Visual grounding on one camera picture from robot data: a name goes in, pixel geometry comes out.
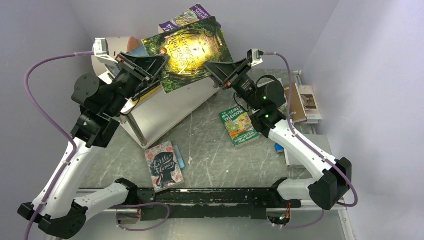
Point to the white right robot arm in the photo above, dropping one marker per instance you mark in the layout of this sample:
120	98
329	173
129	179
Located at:
331	177

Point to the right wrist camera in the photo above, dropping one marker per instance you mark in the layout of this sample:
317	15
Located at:
255	57

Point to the purple treehouse book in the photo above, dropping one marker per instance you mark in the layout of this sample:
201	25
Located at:
192	15

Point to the blue round tape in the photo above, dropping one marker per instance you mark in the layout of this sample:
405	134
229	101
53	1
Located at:
279	149

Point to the floral Little Women book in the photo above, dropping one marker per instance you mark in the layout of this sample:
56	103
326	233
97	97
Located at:
165	171

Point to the white magazine with photo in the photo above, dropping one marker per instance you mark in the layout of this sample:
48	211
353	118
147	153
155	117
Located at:
310	104

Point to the grey laptop box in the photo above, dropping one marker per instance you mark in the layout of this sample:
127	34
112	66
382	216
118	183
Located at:
321	141

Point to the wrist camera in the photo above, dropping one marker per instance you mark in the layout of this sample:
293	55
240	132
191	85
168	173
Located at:
255	57
101	52

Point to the dark green garden book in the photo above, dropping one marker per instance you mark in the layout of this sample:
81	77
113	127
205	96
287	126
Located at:
188	48

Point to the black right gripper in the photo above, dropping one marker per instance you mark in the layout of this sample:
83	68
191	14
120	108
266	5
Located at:
228	74

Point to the white two-tier shelf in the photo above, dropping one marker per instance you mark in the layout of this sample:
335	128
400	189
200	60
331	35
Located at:
148	120

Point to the white palm leaf book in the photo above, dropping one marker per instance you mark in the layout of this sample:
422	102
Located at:
284	107

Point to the white tape roll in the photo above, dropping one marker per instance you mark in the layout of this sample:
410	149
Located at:
116	45

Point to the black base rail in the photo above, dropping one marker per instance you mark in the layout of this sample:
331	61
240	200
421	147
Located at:
198	203

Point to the brown cover book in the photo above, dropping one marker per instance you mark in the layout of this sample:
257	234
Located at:
297	111

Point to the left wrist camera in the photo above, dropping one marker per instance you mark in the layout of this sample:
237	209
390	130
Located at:
101	52

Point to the yellow Little Prince book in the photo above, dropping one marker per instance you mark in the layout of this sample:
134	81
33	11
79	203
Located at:
145	93

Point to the green 104-storey treehouse book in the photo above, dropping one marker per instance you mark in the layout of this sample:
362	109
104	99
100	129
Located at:
239	126

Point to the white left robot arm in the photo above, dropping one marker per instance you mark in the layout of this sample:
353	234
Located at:
57	211

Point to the light blue glue stick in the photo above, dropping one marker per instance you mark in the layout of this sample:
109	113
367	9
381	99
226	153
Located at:
179	157

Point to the blue Nineteen Eighty-Four book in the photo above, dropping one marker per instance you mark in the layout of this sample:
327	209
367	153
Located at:
137	52

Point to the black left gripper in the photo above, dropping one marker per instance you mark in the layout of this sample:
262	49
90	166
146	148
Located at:
144	69

